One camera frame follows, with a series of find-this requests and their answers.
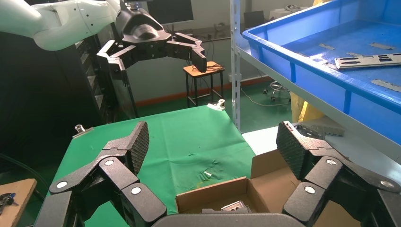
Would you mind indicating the green table cloth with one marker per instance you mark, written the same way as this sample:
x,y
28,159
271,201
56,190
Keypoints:
x,y
175,141

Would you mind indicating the white box device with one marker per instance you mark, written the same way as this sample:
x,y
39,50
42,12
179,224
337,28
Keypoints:
x,y
283,12

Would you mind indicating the white metal shelf rack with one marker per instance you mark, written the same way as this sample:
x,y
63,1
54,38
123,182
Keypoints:
x,y
235,62

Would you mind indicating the small white scrap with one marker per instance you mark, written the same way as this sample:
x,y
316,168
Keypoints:
x,y
207,173

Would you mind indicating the blue plastic tray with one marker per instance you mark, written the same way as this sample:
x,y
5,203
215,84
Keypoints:
x,y
313,78

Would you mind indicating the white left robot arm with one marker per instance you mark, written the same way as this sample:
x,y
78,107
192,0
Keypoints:
x,y
62,22

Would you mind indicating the wooden board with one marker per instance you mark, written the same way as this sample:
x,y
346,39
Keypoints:
x,y
22,194

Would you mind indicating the brown cardboard box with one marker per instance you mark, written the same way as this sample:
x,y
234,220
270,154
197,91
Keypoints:
x,y
269,185

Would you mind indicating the grey tape strip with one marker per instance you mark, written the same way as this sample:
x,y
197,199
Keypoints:
x,y
326,46
381,46

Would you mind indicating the wooden top black stool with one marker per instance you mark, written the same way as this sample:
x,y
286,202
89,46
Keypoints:
x,y
203,69

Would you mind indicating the metal port shield plate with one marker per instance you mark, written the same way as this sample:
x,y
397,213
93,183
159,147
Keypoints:
x,y
360,61
235,206

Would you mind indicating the yellow bag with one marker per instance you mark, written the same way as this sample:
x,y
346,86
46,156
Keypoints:
x,y
305,109

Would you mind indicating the small dark screen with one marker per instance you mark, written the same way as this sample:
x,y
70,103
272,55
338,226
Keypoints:
x,y
253,18

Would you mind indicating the silver binder clip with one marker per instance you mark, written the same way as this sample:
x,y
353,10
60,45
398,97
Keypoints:
x,y
82,130
216,105

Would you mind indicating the robot torso column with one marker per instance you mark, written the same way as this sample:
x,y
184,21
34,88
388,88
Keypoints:
x,y
125,97

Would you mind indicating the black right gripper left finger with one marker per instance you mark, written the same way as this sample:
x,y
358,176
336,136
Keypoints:
x,y
125,150

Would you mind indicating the white base board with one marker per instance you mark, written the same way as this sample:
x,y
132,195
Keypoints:
x,y
260,141

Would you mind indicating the notched metal strip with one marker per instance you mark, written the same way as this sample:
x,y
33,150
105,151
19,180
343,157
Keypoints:
x,y
329,130
313,134

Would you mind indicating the chrome base stool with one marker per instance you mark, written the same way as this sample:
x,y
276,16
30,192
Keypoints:
x,y
278,89

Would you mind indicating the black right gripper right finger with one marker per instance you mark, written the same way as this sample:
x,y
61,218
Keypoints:
x,y
313,156

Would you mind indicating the key bunch blue tag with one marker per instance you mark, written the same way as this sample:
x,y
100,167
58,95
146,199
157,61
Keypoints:
x,y
6,200

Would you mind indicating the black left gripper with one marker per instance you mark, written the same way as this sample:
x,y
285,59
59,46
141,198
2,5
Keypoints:
x,y
141,31

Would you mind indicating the black computer monitor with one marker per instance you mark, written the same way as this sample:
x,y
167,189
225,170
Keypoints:
x,y
170,11

